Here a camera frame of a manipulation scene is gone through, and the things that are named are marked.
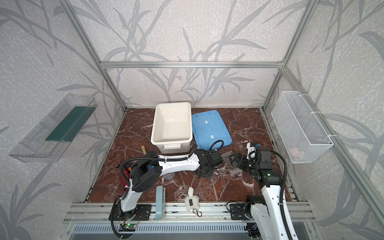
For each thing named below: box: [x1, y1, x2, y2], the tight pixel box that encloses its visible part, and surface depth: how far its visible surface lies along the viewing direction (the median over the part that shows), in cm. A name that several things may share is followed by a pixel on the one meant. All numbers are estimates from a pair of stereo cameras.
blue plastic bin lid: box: [192, 110, 233, 150], surface depth 108 cm
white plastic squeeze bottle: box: [184, 186, 200, 212], surface depth 76 cm
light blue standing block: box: [155, 185, 166, 220], surface depth 74 cm
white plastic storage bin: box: [150, 102, 193, 154], surface depth 103 cm
